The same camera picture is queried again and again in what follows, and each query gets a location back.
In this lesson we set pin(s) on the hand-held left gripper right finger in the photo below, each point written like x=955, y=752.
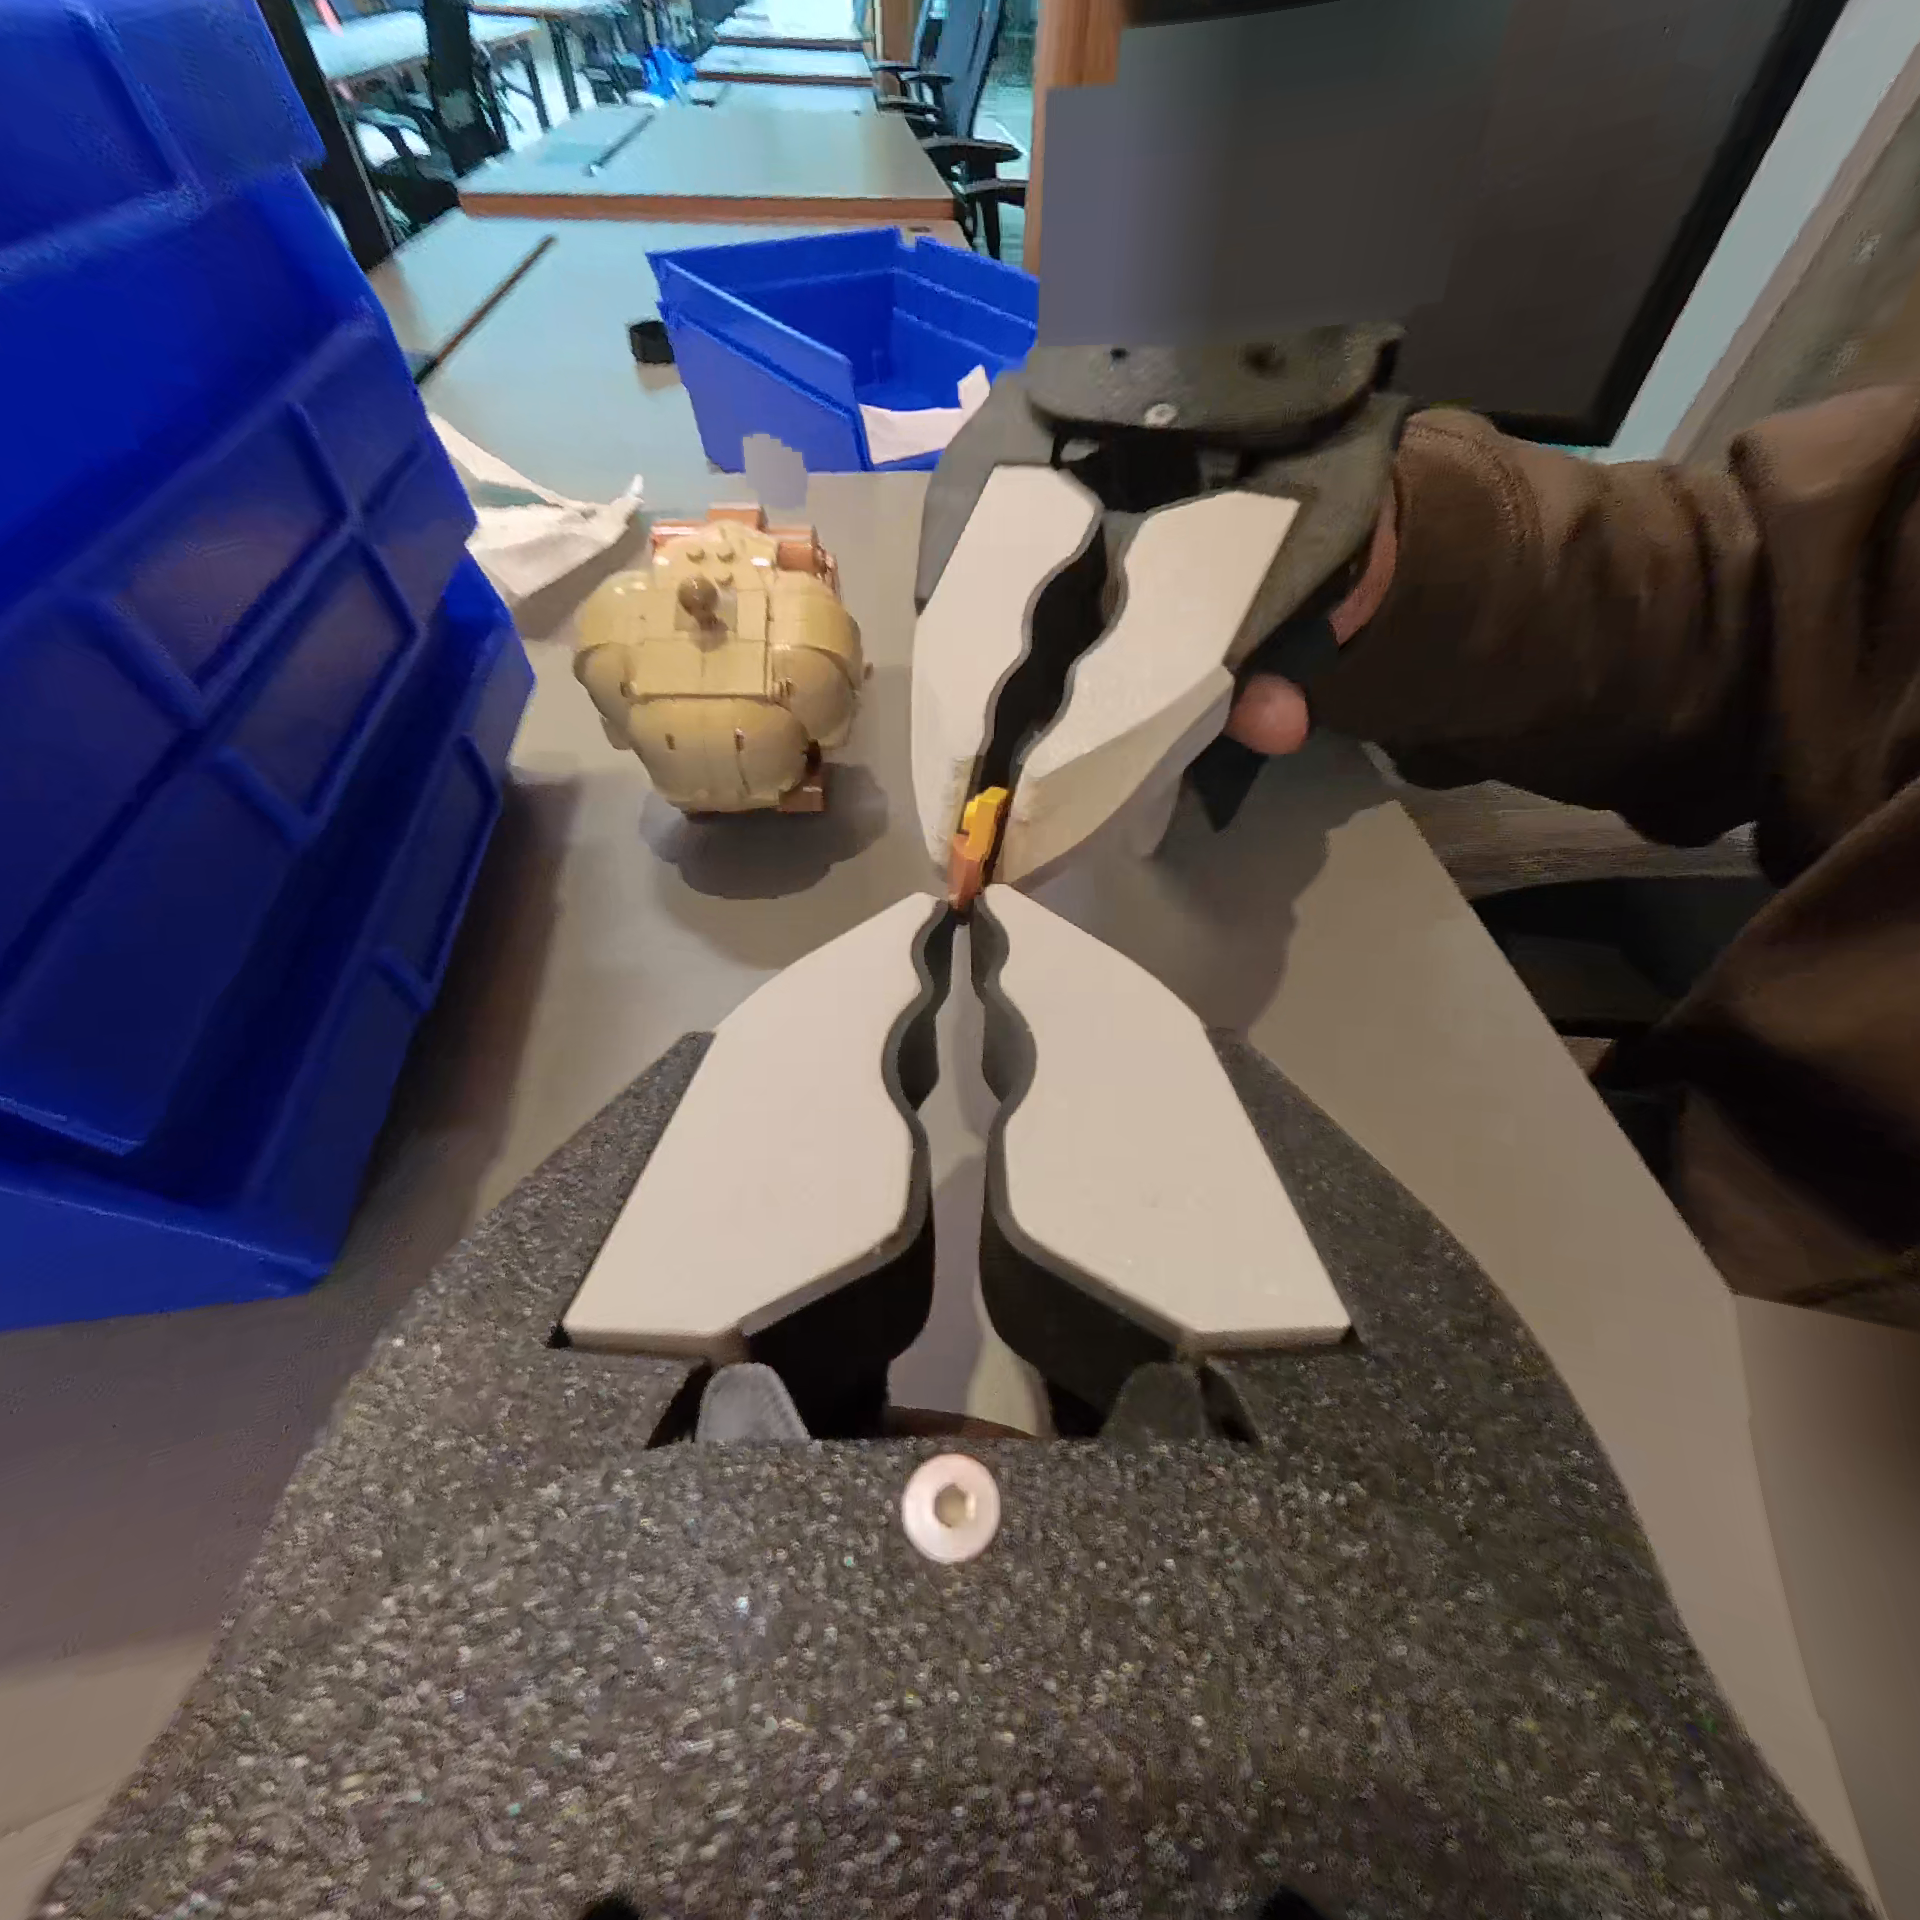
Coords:
x=1154, y=1171

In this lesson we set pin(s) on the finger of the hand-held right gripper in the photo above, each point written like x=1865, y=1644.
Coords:
x=991, y=631
x=1154, y=660

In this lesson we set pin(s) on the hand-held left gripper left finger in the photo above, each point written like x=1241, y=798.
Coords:
x=765, y=1171

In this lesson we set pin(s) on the small orange brick assembly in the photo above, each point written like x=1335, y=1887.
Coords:
x=976, y=835

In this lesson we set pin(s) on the tan brown brick toy figure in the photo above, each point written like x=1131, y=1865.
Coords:
x=720, y=674

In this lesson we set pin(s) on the person's right forearm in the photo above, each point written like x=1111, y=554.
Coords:
x=1620, y=631

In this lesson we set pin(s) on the grey desk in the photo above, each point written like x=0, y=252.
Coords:
x=601, y=961

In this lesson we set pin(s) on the person's right hand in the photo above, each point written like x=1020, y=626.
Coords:
x=1306, y=674

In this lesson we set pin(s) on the white paper sheet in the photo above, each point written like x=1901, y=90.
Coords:
x=924, y=422

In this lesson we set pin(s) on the small blue storage bin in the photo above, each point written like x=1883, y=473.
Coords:
x=795, y=331

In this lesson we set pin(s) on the large black screen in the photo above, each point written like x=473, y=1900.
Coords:
x=1499, y=182

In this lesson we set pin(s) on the black office chair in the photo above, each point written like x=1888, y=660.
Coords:
x=960, y=121

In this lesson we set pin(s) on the torn white paper bag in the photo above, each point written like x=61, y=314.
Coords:
x=539, y=527

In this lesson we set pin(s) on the long wooden table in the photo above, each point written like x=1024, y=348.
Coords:
x=720, y=166

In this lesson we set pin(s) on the person's brown jacket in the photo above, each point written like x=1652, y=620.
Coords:
x=1801, y=1020

